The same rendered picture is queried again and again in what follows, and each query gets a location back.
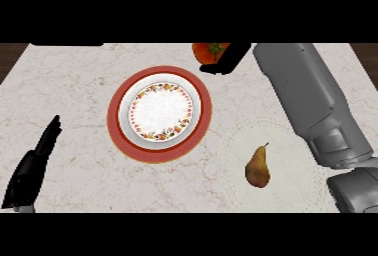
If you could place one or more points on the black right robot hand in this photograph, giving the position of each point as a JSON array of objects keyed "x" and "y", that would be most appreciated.
[{"x": 228, "y": 60}]

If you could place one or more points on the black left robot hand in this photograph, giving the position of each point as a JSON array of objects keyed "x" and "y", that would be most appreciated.
[{"x": 30, "y": 170}]

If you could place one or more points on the red tomato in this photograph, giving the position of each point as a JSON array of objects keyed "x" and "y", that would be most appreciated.
[{"x": 207, "y": 53}]

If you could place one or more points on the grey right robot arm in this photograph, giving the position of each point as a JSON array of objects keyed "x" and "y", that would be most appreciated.
[{"x": 315, "y": 106}]

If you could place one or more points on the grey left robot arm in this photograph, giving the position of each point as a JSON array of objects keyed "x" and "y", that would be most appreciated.
[{"x": 24, "y": 209}]

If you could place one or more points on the white floral plate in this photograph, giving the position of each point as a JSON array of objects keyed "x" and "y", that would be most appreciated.
[{"x": 158, "y": 111}]

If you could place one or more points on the red round placemat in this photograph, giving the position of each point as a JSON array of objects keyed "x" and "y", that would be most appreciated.
[{"x": 160, "y": 114}]

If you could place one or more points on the white round placemat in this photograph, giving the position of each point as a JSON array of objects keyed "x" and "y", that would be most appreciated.
[{"x": 281, "y": 166}]

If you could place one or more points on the brown pear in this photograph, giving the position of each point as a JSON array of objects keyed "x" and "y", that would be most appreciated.
[{"x": 257, "y": 168}]

